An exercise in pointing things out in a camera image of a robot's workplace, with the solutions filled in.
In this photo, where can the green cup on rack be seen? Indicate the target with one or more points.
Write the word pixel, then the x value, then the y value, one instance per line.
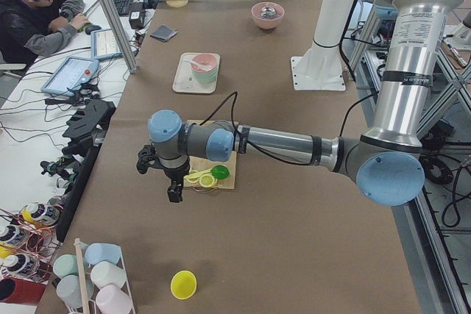
pixel 65 265

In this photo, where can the small pink bowl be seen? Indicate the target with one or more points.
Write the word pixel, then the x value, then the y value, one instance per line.
pixel 205 59

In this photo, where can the yellow plastic cup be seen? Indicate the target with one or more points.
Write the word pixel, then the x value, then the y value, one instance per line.
pixel 183 285

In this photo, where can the grey cup on rack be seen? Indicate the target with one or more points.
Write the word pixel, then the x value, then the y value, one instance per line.
pixel 68 290

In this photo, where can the aluminium frame post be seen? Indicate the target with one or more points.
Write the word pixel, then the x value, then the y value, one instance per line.
pixel 119 34

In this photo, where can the yellow paint bottle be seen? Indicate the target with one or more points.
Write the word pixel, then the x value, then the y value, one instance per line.
pixel 44 214

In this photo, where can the white ceramic spoon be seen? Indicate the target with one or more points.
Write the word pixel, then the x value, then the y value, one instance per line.
pixel 199 65

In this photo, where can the grey folded cloth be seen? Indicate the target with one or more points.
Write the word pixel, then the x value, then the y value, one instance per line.
pixel 163 33

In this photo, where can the blue teach pendant far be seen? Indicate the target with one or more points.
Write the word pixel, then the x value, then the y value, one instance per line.
pixel 104 46

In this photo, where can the white cup on rack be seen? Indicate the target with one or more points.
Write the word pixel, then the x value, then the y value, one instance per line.
pixel 105 273

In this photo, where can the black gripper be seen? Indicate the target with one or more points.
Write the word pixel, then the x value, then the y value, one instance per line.
pixel 174 173

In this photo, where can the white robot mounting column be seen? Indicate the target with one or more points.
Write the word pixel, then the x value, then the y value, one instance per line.
pixel 320 67

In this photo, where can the blue cup on rack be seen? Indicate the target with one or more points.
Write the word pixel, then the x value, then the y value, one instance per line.
pixel 98 252

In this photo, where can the stacked green bowls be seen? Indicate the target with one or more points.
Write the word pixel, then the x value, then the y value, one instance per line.
pixel 205 77

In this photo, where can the pink cup on rack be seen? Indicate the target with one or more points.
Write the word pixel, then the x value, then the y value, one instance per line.
pixel 112 300

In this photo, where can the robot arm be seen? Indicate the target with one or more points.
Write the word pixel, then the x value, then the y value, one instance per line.
pixel 383 162

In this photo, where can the blue teach pendant near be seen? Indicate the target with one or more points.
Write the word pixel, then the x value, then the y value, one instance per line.
pixel 70 76

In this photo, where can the wooden cutting board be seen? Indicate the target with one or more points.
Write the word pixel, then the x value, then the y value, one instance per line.
pixel 198 164

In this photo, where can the large pink ice bowl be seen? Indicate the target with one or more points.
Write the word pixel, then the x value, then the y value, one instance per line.
pixel 262 23

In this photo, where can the lemon slice near lime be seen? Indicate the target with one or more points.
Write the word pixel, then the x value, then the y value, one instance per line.
pixel 207 181

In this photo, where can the blue teach pendant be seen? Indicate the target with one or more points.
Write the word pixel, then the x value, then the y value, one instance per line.
pixel 104 46
pixel 70 76

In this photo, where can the cream serving tray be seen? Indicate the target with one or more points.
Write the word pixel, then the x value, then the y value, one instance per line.
pixel 184 82

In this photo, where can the black slotted stand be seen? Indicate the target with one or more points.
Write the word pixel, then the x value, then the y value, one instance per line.
pixel 87 125

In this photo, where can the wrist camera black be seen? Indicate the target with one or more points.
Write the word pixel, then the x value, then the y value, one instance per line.
pixel 147 158

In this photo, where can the seated person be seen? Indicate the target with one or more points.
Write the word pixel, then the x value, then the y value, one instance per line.
pixel 38 28

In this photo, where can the green lime toy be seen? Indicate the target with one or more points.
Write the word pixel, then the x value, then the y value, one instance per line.
pixel 220 172

